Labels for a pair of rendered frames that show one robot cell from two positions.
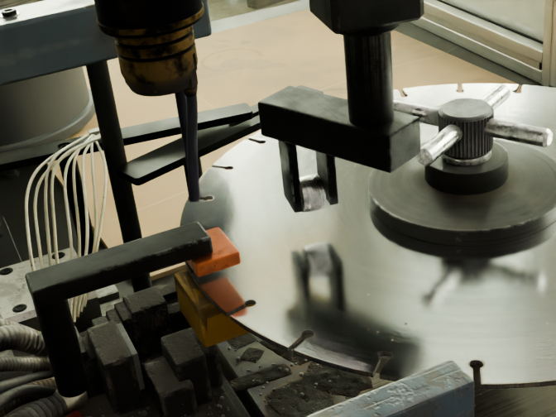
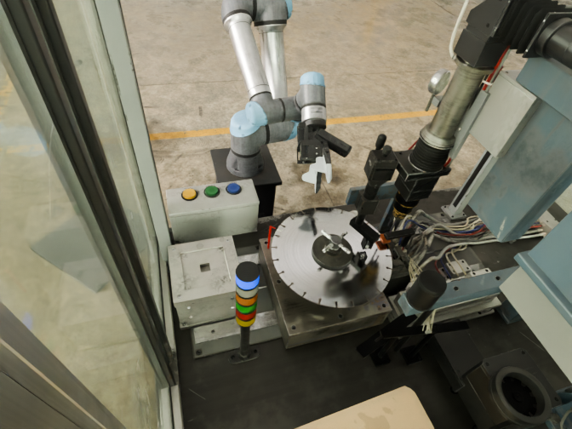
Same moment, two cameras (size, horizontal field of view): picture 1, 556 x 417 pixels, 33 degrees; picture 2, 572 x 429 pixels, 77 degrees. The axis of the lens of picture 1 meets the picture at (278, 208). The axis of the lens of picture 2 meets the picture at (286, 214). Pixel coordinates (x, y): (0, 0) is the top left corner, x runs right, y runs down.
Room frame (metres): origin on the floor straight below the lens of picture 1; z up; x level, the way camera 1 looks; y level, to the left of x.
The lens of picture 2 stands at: (1.06, -0.27, 1.73)
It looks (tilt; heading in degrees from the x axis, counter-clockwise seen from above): 48 degrees down; 178
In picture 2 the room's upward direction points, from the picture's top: 9 degrees clockwise
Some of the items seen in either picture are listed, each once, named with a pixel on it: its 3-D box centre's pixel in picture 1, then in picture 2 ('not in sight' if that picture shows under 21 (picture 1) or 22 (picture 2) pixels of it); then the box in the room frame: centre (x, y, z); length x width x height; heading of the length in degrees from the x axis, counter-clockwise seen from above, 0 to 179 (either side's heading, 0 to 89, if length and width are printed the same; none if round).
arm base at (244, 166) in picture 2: not in sight; (245, 155); (-0.08, -0.42, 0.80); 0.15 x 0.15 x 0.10
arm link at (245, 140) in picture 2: not in sight; (248, 130); (-0.08, -0.42, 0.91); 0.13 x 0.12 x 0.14; 118
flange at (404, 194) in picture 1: (466, 174); (333, 248); (0.46, -0.11, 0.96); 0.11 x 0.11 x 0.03
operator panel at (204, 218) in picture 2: not in sight; (214, 211); (0.26, -0.48, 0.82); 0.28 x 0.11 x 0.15; 111
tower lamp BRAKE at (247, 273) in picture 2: not in sight; (247, 275); (0.69, -0.31, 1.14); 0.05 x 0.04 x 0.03; 21
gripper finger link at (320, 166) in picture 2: not in sight; (320, 168); (0.28, -0.17, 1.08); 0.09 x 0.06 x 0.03; 11
